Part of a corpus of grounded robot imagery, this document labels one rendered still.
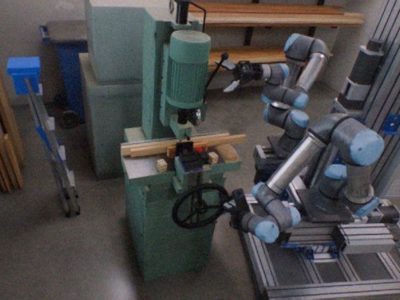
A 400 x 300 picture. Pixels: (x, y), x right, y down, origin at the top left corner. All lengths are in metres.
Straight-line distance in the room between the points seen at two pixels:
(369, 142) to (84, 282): 1.80
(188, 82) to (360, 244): 1.13
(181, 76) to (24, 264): 1.62
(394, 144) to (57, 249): 2.12
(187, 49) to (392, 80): 0.89
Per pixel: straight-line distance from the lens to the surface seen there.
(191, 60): 1.40
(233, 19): 3.65
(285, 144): 2.04
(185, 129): 1.61
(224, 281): 2.31
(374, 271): 2.50
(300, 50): 1.91
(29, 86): 2.03
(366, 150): 1.22
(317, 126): 1.30
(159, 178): 1.59
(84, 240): 2.48
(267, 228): 1.22
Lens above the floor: 1.93
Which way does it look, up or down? 36 degrees down
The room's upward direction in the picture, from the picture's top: 8 degrees clockwise
